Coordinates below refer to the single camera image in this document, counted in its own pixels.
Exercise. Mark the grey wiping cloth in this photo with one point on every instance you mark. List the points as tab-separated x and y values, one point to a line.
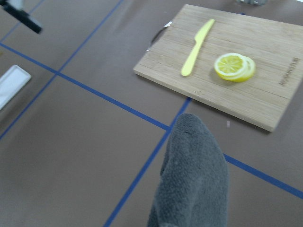
193	188

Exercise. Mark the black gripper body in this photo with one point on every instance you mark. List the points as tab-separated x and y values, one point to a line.
15	9

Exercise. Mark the wooden cutting board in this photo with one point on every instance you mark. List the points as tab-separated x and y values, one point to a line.
275	47

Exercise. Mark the yellow plastic knife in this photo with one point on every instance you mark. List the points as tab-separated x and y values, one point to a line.
199	39

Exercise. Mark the yellow lemon slices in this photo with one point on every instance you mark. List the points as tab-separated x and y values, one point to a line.
234	67

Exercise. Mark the white rectangular tray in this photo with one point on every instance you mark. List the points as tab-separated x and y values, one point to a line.
11	82

